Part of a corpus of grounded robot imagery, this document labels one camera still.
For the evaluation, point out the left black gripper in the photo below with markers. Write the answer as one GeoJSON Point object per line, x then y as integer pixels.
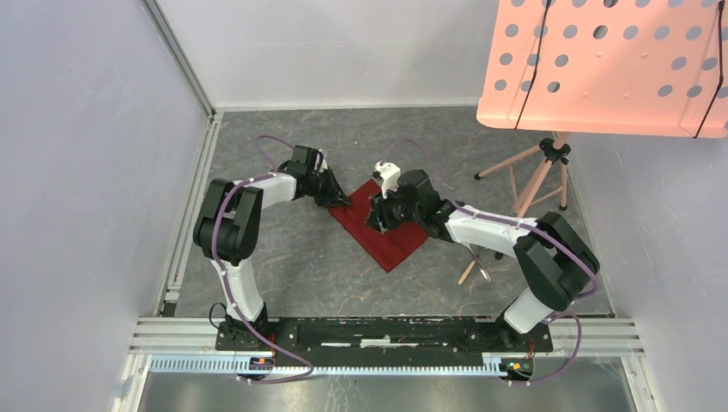
{"type": "Point", "coordinates": [335, 195]}

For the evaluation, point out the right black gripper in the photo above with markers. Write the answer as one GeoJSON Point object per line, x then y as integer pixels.
{"type": "Point", "coordinates": [379, 215]}

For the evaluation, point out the dark red cloth napkin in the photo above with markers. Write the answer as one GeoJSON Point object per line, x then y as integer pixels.
{"type": "Point", "coordinates": [387, 249]}

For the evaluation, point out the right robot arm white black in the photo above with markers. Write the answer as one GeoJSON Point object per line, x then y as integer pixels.
{"type": "Point", "coordinates": [558, 267]}

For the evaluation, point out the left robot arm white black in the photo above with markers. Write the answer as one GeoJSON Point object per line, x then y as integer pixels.
{"type": "Point", "coordinates": [229, 221]}

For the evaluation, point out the metal fork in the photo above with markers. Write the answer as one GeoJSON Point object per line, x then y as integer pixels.
{"type": "Point", "coordinates": [479, 264]}

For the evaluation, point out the pink tripod stand legs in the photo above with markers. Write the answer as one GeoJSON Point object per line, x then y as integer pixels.
{"type": "Point", "coordinates": [555, 151]}

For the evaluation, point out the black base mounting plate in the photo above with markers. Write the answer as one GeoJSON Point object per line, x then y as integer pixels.
{"type": "Point", "coordinates": [379, 341]}

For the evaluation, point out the pink perforated stand tray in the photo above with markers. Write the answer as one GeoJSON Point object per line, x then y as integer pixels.
{"type": "Point", "coordinates": [654, 68]}

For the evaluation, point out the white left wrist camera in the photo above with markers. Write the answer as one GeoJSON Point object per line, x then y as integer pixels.
{"type": "Point", "coordinates": [322, 164]}

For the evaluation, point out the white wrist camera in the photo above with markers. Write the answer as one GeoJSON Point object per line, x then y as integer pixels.
{"type": "Point", "coordinates": [322, 164]}
{"type": "Point", "coordinates": [388, 174]}

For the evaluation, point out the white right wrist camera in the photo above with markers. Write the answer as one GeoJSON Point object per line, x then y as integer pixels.
{"type": "Point", "coordinates": [388, 174]}

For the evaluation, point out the wooden handled spoon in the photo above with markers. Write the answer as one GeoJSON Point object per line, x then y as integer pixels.
{"type": "Point", "coordinates": [467, 271]}

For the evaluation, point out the aluminium frame rail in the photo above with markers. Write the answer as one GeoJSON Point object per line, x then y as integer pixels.
{"type": "Point", "coordinates": [175, 49]}

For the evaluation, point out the white slotted cable duct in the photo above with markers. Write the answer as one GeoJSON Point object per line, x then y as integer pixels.
{"type": "Point", "coordinates": [263, 366]}

